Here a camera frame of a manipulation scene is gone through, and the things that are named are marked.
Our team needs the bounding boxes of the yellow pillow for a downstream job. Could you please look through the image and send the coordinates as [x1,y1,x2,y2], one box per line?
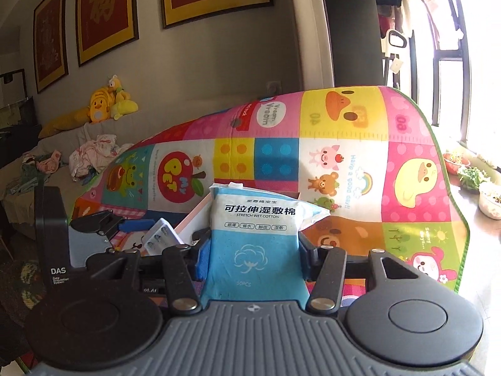
[37,107,92,139]

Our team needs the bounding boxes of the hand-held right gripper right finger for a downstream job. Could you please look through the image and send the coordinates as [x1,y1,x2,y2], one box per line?
[299,235,416,316]

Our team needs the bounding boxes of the yellow duck plush toy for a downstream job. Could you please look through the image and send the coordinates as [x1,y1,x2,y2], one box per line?
[88,88,119,125]

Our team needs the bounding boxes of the dark cabinet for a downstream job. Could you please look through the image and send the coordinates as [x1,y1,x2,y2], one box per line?
[0,68,42,169]

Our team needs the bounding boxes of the pink cardboard box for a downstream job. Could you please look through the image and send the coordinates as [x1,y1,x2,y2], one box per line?
[174,190,302,245]

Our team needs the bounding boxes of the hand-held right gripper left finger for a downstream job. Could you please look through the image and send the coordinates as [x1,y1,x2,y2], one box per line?
[84,229,214,316]

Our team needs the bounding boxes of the pink green crumpled clothes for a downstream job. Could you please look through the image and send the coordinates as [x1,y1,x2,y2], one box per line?
[21,149,63,177]

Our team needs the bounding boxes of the colourful cartoon play mat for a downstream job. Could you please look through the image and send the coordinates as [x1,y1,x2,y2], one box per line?
[68,85,469,310]

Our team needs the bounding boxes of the white ribbed planter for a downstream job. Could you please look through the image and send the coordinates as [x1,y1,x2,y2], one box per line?
[478,182,501,221]

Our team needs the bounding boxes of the potted plant in red pot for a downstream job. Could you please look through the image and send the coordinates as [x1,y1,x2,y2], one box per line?
[444,149,471,175]

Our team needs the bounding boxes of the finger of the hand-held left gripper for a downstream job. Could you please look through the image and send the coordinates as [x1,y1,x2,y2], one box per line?
[70,211,157,243]

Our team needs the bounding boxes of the white blister pack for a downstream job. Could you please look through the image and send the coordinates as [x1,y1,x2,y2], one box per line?
[142,219,185,258]

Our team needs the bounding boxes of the beige sofa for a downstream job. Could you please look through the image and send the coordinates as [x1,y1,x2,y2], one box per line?
[0,119,134,239]

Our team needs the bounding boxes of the blue cotton pad packet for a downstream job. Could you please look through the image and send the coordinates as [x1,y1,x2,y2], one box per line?
[199,181,333,309]

